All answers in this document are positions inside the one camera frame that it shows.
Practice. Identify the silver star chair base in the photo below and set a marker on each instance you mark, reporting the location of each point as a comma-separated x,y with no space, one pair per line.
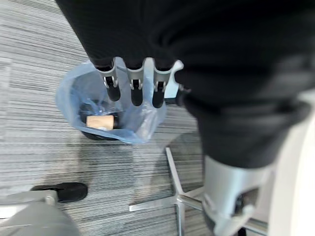
183,199

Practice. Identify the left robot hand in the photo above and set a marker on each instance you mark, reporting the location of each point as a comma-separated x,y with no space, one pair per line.
201,44

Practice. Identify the white furniture panel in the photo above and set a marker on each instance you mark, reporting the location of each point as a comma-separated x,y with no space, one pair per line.
295,172

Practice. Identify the blue plastic bin bag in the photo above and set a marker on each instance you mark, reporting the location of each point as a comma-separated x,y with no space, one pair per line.
145,123

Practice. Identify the brown cardboard box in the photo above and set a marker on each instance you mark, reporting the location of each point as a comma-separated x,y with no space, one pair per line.
99,121

